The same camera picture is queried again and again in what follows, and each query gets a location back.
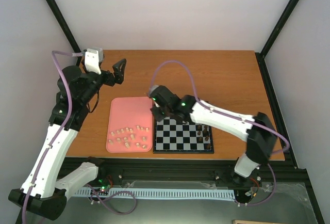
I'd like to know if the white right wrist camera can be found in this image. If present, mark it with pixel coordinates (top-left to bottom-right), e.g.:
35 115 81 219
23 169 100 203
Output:
148 85 159 96

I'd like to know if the black white chessboard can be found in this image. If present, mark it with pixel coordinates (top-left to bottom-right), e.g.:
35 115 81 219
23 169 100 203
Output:
153 117 214 154

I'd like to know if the black aluminium frame post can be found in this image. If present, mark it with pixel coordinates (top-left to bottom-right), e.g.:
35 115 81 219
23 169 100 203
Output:
260 0 300 59
45 0 81 53

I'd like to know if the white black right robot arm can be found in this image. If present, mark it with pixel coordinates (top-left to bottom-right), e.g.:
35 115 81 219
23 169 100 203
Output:
148 85 277 186

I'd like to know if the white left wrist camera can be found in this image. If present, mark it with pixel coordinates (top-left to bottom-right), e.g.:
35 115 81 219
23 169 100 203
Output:
84 48 104 75

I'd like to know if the black aluminium frame post left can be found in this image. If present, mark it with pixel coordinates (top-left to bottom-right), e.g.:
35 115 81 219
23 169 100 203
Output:
45 0 81 53

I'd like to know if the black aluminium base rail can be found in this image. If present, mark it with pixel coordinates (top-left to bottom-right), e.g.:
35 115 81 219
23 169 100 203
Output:
99 158 311 189

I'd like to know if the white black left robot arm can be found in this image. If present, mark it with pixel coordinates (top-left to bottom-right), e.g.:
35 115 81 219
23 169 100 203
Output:
8 59 127 223

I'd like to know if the black aluminium frame post right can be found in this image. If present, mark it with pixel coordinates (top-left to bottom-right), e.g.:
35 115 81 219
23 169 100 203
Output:
260 0 300 59

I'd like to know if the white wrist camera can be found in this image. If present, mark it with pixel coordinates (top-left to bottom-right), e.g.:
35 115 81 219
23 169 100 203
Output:
148 85 159 96
84 48 104 75

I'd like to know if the pink plastic tray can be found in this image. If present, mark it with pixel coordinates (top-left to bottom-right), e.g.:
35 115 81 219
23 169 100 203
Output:
106 97 154 153

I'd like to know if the dark chess piece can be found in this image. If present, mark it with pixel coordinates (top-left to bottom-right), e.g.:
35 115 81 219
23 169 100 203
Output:
203 125 208 136

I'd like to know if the black side frame rail right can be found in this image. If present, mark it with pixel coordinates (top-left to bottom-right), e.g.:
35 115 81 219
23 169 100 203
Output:
254 51 297 168

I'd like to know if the light blue slotted cable duct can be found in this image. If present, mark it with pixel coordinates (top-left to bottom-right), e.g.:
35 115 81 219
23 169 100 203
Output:
74 185 237 201

